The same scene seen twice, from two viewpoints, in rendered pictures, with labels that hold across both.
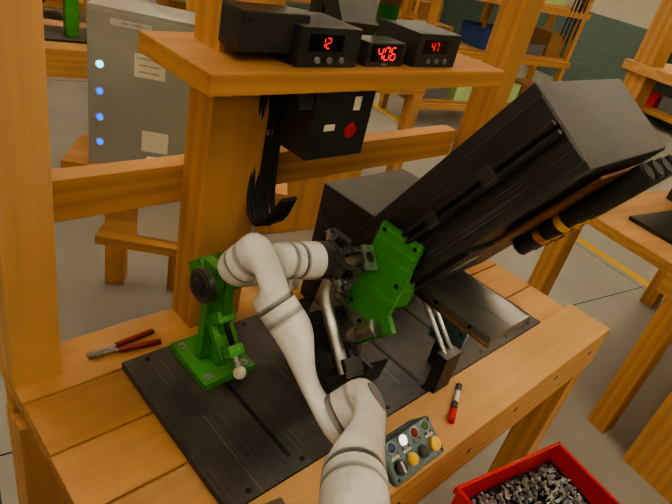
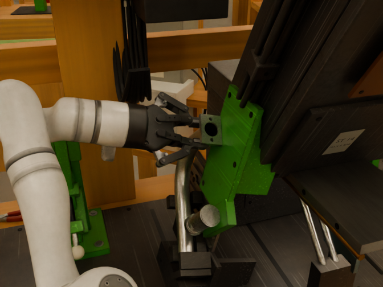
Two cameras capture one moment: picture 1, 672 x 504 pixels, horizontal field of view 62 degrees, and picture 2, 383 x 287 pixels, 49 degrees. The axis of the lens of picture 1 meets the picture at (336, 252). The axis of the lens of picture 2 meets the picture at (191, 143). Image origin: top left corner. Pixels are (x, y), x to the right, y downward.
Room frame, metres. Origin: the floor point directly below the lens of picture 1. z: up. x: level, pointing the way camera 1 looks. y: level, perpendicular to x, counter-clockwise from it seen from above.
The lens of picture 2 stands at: (0.44, -0.39, 1.53)
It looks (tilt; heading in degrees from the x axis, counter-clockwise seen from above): 28 degrees down; 32
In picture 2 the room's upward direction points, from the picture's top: straight up
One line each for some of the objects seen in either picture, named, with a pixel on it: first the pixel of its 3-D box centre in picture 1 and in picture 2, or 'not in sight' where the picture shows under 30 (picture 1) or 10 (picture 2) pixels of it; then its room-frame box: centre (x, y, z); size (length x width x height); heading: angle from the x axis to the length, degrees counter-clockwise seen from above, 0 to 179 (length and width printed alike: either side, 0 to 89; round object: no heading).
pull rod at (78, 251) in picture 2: (236, 363); (76, 242); (0.87, 0.14, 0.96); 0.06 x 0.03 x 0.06; 50
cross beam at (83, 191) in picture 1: (300, 160); (203, 48); (1.38, 0.15, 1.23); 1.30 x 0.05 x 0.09; 140
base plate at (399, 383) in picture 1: (365, 341); (256, 241); (1.14, -0.13, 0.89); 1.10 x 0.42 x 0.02; 140
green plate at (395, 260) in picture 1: (392, 272); (244, 150); (1.04, -0.13, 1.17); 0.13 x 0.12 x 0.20; 140
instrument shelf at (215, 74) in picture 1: (353, 63); not in sight; (1.31, 0.07, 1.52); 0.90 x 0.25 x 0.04; 140
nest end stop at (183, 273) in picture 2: (346, 376); (190, 274); (0.93, -0.09, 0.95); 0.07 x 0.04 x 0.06; 140
